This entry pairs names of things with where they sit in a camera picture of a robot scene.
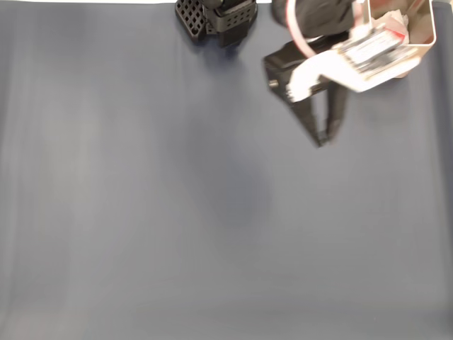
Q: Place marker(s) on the beige rectangular box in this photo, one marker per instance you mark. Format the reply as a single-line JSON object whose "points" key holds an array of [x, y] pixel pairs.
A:
{"points": [[432, 28]]}

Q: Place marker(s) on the white crumpled tissue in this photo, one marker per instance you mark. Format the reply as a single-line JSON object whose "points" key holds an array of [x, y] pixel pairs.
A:
{"points": [[393, 17]]}

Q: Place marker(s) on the dark grey mat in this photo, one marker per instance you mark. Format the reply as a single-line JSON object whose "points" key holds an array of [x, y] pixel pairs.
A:
{"points": [[141, 195]]}

